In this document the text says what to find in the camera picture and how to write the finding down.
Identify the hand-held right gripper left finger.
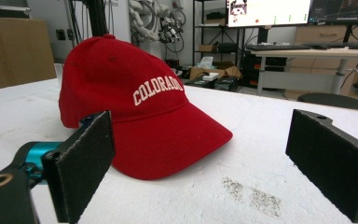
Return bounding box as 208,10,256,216
40,110,117,224

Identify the white computer monitor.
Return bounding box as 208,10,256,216
225,0,312,28

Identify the large cardboard box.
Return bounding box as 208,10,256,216
0,16,58,93

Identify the black keyboard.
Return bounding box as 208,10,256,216
245,43,313,52

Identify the black metal stand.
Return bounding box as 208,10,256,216
80,0,110,39

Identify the open cardboard box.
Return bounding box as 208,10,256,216
188,60,242,81

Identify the red baseball cap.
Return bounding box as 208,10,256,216
58,34,234,181

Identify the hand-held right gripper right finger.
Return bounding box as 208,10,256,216
284,108,358,224

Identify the light wooden desk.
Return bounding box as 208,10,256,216
250,47,358,97

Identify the dark computer monitor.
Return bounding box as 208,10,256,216
307,0,358,26

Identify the black metal shelf rack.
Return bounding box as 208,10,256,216
192,0,246,68

